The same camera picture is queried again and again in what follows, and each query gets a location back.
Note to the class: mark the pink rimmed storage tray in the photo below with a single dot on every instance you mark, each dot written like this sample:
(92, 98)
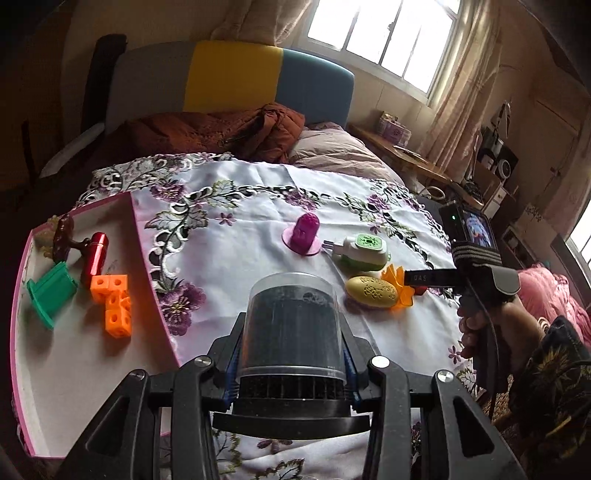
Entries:
(61, 377)

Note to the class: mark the wooden side desk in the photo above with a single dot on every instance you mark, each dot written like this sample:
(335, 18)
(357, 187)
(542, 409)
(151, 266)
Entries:
(399, 160)

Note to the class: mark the rust brown jacket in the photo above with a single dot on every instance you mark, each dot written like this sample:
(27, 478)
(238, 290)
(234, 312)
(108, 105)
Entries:
(264, 134)

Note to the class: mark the orange linked cube blocks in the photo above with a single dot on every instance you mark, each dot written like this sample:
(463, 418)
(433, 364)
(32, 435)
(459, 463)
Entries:
(112, 292)

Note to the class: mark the purple perforated cone toy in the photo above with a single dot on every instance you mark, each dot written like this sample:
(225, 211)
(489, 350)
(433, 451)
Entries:
(302, 237)

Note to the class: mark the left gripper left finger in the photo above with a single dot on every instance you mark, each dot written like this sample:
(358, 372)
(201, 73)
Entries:
(225, 353)

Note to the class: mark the pinkish beige quilt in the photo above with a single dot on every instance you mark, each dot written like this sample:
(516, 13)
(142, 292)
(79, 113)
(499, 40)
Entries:
(327, 147)

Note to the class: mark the white green plug-in device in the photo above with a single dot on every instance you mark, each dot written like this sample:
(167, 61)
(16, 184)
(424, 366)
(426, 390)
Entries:
(363, 252)

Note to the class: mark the person's right hand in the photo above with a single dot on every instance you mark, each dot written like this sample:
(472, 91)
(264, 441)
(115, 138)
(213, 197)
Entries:
(519, 329)

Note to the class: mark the white drawer cabinet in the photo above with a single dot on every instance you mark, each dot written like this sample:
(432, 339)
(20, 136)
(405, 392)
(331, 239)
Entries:
(496, 198)

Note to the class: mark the black speaker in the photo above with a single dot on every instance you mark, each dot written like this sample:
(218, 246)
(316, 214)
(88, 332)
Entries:
(502, 163)

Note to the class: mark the yellow blue grey headboard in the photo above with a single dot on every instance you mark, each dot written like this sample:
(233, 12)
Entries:
(222, 76)

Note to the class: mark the black clear-lid cylindrical container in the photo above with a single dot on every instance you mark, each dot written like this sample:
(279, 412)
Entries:
(291, 375)

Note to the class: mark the red metallic cylinder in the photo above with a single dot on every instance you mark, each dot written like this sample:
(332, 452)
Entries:
(94, 253)

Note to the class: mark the purple box on desk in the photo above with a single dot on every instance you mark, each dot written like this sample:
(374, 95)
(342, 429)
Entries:
(391, 129)

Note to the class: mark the pink cloth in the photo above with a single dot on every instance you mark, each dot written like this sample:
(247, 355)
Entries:
(545, 294)

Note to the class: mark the dark floral sleeve forearm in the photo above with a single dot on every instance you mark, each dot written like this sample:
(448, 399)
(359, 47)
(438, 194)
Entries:
(550, 399)

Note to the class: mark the beige curtain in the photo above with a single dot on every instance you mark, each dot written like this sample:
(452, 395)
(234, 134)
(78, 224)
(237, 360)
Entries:
(450, 140)

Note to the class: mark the green plastic bracket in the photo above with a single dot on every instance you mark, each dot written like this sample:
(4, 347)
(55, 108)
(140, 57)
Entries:
(51, 292)

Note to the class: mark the window with frame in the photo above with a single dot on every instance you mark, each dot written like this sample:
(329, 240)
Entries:
(408, 44)

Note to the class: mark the white floral embroidered tablecloth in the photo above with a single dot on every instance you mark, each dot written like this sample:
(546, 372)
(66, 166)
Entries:
(210, 226)

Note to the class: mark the dark red flower ornament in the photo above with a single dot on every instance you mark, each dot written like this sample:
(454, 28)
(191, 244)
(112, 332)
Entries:
(57, 241)

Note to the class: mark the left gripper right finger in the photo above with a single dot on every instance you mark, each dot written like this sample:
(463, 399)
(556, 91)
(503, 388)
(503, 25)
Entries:
(357, 354)

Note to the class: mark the orange plastic clip piece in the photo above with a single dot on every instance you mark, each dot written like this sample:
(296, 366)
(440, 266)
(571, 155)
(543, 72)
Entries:
(396, 277)

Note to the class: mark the yellow embossed oval object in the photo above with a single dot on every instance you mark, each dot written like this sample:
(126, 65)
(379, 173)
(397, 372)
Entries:
(372, 292)

